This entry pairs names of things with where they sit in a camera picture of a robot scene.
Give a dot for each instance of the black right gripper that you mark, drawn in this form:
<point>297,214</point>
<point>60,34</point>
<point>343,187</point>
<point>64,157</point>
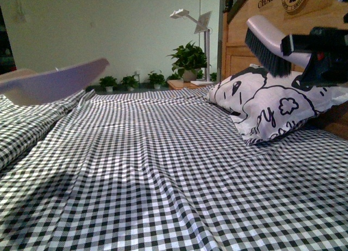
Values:
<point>327,64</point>

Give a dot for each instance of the white hand brush black bristles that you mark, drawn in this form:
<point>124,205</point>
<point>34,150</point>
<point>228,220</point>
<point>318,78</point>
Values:
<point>264,41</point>

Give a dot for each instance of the white plastic dustpan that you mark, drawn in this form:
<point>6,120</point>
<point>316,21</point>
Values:
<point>25,87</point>

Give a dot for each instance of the wooden bed headboard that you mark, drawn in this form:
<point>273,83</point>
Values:
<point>290,17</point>

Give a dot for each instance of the white cartoon print pillow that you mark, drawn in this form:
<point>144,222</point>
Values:
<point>263,107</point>

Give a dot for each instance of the white floor lamp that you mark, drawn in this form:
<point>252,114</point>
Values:
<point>201,27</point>

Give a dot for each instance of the large potted green plant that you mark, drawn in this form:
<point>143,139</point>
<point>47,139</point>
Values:
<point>190,59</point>

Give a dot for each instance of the far wooden nightstand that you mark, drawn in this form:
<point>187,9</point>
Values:
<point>180,84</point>

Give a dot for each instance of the small potted plant right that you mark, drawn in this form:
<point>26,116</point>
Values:
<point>156,79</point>

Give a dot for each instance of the small potted plant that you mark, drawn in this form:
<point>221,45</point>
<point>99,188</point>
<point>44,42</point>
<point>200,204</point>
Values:
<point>130,82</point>
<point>108,82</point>
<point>156,79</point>

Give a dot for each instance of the small potted plant middle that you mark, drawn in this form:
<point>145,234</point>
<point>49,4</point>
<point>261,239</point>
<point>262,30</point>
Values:
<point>130,82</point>

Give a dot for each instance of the small potted plant left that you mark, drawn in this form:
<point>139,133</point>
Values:
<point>108,82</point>

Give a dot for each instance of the black white checkered bedsheet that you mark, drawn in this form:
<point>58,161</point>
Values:
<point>164,171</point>

